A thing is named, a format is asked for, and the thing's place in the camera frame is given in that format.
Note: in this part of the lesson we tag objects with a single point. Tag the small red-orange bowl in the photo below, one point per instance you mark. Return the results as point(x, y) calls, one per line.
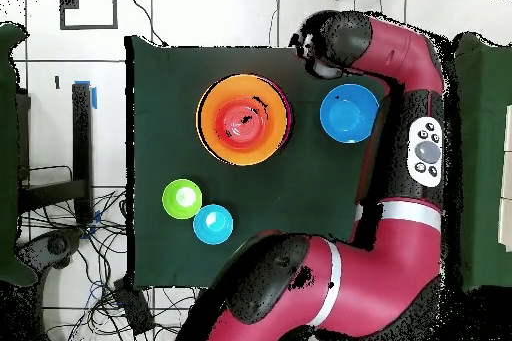
point(224, 121)

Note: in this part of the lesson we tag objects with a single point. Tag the large orange bowl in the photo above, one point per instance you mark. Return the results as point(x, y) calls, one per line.
point(208, 133)

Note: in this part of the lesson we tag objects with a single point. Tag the large pink bowl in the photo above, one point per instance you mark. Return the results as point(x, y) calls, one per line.
point(289, 117)

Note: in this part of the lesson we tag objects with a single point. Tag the large blue bowl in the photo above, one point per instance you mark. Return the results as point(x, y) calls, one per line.
point(350, 117)

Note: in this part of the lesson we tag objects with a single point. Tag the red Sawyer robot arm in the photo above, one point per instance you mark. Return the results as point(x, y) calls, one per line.
point(392, 269)

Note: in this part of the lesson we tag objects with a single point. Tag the small blue bowl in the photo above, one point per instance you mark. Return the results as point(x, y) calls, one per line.
point(212, 224)

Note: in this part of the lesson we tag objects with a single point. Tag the small green bowl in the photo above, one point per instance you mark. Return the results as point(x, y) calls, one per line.
point(182, 199)

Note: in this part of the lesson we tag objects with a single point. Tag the dark green tablecloth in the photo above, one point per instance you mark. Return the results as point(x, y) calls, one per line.
point(168, 117)

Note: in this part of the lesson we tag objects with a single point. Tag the blue tape strip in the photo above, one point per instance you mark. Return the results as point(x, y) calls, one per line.
point(94, 97)

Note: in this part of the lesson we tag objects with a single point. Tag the black power strip box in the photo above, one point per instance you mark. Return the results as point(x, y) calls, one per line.
point(134, 307)

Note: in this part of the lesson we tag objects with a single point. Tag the green cloth covered side table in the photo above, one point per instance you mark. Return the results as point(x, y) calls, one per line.
point(484, 157)
point(8, 157)

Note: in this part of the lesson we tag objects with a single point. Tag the white box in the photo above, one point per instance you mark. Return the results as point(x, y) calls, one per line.
point(507, 217)

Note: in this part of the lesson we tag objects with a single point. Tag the black metal post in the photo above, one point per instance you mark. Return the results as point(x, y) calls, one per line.
point(82, 137)

